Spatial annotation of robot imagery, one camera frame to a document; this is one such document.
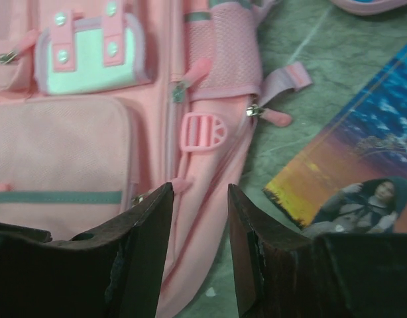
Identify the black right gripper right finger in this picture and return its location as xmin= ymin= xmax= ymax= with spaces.
xmin=228 ymin=184 xmax=313 ymax=317

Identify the pink student backpack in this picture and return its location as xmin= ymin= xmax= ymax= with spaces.
xmin=0 ymin=1 xmax=312 ymax=317

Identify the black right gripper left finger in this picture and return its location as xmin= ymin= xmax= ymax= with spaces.
xmin=50 ymin=183 xmax=174 ymax=317

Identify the pink blue pencil case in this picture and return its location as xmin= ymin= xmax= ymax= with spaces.
xmin=330 ymin=0 xmax=407 ymax=16

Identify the blue Jane Eyre book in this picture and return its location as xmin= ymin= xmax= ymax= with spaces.
xmin=263 ymin=44 xmax=407 ymax=227

